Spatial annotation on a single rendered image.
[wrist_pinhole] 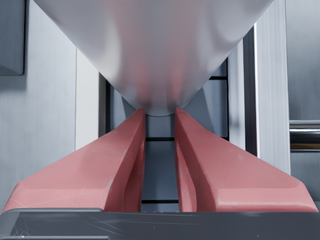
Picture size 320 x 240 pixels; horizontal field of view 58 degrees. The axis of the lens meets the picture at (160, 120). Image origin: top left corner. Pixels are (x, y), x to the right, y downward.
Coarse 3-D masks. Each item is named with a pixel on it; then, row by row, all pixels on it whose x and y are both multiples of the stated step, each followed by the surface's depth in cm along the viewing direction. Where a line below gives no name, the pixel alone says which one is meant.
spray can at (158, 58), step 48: (48, 0) 3; (96, 0) 3; (144, 0) 3; (192, 0) 3; (240, 0) 3; (96, 48) 5; (144, 48) 4; (192, 48) 4; (144, 96) 9; (192, 96) 13
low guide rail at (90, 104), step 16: (80, 64) 15; (80, 80) 15; (96, 80) 15; (80, 96) 15; (96, 96) 15; (80, 112) 15; (96, 112) 15; (80, 128) 15; (96, 128) 15; (80, 144) 14
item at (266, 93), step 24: (264, 24) 10; (264, 48) 10; (264, 72) 10; (264, 96) 10; (288, 96) 10; (264, 120) 10; (288, 120) 10; (264, 144) 10; (288, 144) 10; (288, 168) 10
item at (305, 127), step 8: (296, 120) 10; (304, 120) 10; (312, 120) 10; (296, 128) 10; (304, 128) 10; (312, 128) 10; (296, 136) 10; (304, 136) 10; (312, 136) 10; (296, 144) 10; (304, 144) 10; (312, 144) 10; (296, 152) 10; (304, 152) 10; (312, 152) 10
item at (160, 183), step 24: (216, 72) 18; (120, 96) 18; (216, 96) 18; (120, 120) 18; (168, 120) 18; (216, 120) 18; (168, 144) 18; (168, 168) 18; (144, 192) 18; (168, 192) 18
